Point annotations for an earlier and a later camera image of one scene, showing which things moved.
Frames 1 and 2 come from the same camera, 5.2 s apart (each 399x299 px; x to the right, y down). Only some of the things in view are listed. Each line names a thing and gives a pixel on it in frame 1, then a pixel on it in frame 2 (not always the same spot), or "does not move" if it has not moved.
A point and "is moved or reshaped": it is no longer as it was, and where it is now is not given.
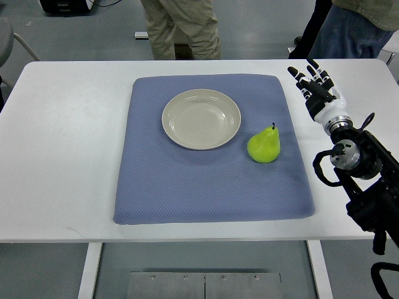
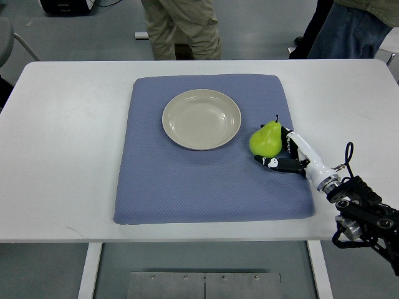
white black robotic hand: (323, 100) → (298, 158)
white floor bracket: (141, 35) does not move
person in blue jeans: (346, 34) does not move
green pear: (265, 146) is moved or reshaped
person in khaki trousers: (191, 22) does not move
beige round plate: (201, 119) does not move
